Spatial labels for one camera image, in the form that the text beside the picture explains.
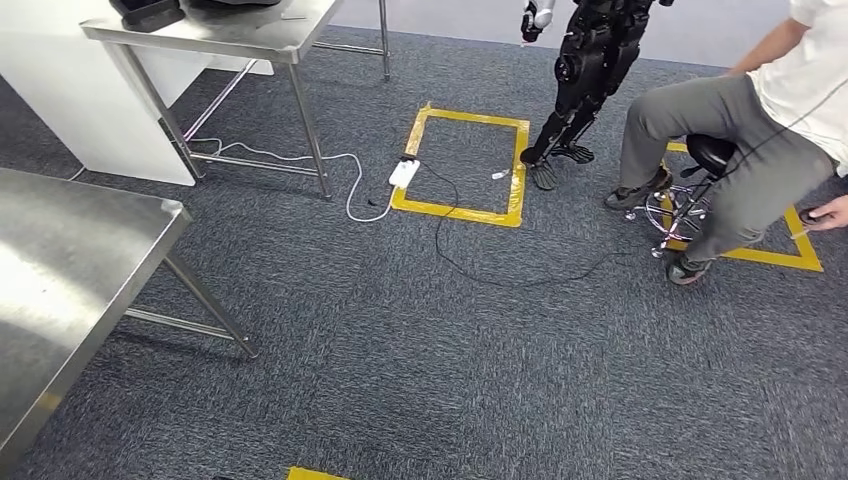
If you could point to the black humanoid robot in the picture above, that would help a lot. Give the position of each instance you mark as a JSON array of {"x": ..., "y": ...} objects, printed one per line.
[{"x": 590, "y": 60}]

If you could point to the yellow floor tape square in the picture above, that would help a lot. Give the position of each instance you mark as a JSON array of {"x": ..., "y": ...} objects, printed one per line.
[{"x": 311, "y": 475}]

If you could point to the person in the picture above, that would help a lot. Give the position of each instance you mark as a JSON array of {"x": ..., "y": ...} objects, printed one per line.
[{"x": 729, "y": 112}]

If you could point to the black handheld remote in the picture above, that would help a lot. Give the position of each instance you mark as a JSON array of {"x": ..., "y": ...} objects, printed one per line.
[{"x": 808, "y": 216}]

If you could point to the black electronic device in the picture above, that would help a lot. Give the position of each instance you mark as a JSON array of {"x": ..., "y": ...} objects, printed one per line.
[{"x": 149, "y": 13}]

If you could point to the stainless steel table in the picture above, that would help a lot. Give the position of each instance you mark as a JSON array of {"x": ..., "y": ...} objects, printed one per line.
[{"x": 265, "y": 33}]

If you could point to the person's left hand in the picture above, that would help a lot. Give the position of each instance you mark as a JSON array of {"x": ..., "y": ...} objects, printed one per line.
[{"x": 831, "y": 213}]

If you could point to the black swivel stool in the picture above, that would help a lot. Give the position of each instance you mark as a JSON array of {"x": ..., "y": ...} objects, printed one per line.
[{"x": 709, "y": 152}]

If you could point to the stainless steel workbench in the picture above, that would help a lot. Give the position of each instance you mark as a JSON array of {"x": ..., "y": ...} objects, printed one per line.
[{"x": 66, "y": 265}]

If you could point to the white power strip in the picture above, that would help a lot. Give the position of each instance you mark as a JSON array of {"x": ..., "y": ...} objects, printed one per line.
[{"x": 404, "y": 173}]

